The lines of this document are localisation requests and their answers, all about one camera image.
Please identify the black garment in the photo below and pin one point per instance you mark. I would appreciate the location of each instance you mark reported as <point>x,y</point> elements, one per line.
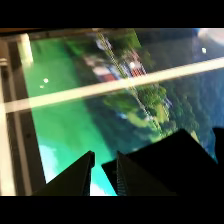
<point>190,161</point>

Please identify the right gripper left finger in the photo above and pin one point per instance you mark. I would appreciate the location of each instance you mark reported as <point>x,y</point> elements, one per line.
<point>75,180</point>

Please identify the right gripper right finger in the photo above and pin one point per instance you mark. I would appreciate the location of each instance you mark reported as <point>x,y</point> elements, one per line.
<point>133,181</point>

